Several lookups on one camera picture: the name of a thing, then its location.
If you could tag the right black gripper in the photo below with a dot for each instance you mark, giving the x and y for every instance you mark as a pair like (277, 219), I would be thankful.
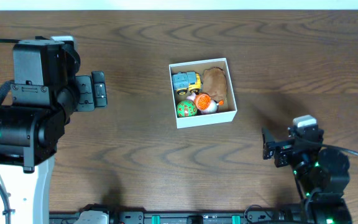
(285, 148)

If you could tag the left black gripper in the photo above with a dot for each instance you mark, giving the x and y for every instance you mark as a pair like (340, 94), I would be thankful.
(84, 92)

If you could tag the white pink duck toy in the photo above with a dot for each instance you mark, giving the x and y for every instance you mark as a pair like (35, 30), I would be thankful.
(213, 108)

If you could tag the orange round die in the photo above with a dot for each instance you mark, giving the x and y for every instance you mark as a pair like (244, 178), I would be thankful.
(202, 101)

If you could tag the white cardboard box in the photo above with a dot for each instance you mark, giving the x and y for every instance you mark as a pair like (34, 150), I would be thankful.
(226, 112)

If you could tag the brown plush toy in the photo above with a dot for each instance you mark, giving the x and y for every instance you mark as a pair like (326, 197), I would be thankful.
(215, 84)

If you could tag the green round die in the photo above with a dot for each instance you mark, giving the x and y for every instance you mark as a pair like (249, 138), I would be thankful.
(186, 108)

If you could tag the yellow grey toy truck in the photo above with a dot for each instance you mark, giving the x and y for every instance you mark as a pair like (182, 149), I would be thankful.
(184, 82)

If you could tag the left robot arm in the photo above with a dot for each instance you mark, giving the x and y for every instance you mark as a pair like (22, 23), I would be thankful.
(28, 144)

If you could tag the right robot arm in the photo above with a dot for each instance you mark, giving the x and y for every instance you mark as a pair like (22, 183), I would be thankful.
(321, 174)

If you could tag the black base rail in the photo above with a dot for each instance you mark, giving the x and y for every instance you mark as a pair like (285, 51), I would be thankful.
(96, 213)

